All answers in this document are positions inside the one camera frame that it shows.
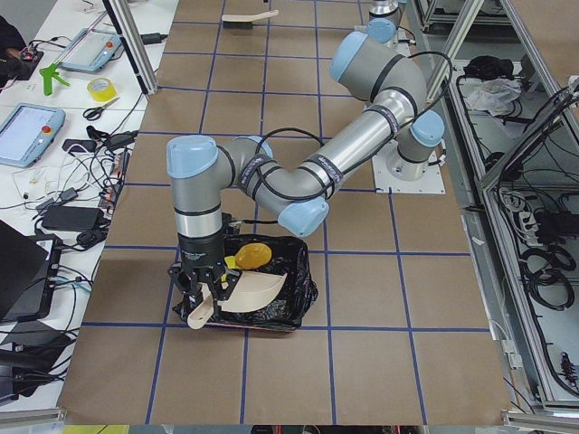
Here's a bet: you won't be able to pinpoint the blue teach pendant far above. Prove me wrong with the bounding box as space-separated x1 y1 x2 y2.
60 28 122 73

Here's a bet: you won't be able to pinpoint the aluminium frame post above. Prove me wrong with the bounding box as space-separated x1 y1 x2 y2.
102 0 158 96

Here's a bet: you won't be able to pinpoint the black bag lined bin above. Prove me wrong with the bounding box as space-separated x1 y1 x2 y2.
167 232 318 331

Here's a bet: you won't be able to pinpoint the white crumpled cloth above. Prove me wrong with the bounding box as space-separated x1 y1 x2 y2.
466 78 521 116

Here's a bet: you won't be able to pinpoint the green plastic tool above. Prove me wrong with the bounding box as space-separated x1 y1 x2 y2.
40 63 70 96

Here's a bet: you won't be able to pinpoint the black handled scissors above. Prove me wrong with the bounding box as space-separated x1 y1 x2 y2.
82 97 119 122

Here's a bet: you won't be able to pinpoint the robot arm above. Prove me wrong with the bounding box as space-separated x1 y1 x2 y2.
166 32 444 328
366 0 406 43

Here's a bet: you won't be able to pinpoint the beige dustpan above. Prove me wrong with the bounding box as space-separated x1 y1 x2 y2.
186 270 287 329

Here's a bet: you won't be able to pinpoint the orange trash ball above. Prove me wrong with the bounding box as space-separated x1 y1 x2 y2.
234 242 272 269

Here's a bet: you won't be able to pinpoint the yellow tape roll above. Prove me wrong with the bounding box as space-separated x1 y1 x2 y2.
87 78 117 102

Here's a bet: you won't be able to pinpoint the black laptop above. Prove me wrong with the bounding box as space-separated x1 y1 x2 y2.
1 222 62 323

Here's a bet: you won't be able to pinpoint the blue teach pendant near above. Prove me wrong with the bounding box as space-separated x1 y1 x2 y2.
1 103 66 167

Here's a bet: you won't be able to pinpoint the beige hand brush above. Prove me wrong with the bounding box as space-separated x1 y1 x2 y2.
222 10 280 30

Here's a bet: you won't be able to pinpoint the black power adapter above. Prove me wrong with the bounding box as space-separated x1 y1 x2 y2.
42 206 105 231

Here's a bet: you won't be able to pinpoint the blue teach pendant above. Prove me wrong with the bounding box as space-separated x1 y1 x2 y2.
1 103 66 167
60 28 122 73

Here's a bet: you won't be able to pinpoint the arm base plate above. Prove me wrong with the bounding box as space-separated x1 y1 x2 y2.
372 140 446 194

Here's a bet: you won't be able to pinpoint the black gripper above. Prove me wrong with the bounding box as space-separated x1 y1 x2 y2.
167 243 240 316

